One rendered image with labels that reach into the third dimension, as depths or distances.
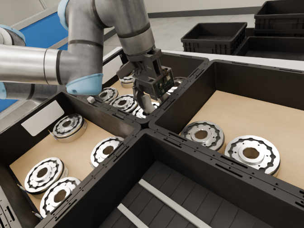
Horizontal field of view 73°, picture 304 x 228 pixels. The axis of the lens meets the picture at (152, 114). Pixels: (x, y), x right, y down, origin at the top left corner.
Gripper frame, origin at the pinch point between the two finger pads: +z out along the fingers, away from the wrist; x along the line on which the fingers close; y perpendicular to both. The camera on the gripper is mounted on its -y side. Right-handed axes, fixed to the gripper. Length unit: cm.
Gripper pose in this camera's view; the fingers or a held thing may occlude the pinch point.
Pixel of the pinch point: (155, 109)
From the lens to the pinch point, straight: 61.6
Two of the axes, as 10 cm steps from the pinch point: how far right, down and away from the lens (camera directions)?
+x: 6.9, -6.1, 4.0
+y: 6.7, 3.4, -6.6
